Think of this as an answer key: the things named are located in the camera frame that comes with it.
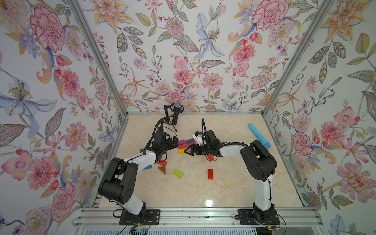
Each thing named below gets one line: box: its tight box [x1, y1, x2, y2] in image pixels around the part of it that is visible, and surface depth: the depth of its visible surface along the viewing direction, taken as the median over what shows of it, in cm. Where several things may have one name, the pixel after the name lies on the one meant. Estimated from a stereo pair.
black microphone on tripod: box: [163, 100, 185, 132], surface depth 103 cm
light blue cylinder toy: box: [247, 123, 272, 149], surface depth 106 cm
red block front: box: [207, 168, 214, 181], surface depth 90 cm
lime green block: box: [172, 168, 184, 179], surface depth 90 cm
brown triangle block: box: [158, 166, 167, 175], surface depth 90 cm
